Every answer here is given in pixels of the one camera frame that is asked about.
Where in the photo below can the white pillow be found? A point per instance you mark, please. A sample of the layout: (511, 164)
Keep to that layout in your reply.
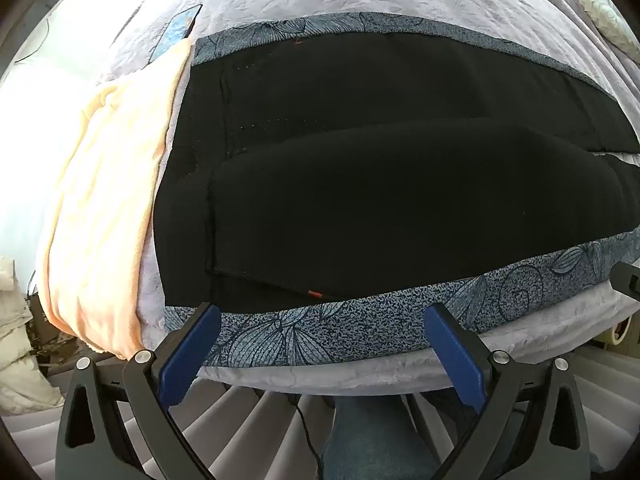
(605, 10)

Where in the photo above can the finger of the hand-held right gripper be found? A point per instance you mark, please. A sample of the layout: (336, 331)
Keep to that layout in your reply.
(627, 280)

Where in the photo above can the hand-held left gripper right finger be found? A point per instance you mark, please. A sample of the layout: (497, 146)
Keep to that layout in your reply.
(455, 360)

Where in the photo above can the person's leg in jeans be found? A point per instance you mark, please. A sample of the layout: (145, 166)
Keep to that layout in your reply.
(365, 440)

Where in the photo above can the grey ribbed air mattress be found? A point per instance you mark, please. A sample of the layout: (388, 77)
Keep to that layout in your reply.
(260, 425)

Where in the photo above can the round white object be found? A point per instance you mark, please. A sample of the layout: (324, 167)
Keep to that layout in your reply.
(622, 332)

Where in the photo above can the peach towel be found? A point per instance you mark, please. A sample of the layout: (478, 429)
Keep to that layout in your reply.
(100, 210)

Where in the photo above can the black and blue floral pants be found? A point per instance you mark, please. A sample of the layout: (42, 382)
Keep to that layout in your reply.
(350, 185)

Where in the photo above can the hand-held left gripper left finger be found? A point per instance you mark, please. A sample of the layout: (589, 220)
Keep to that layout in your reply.
(190, 355)

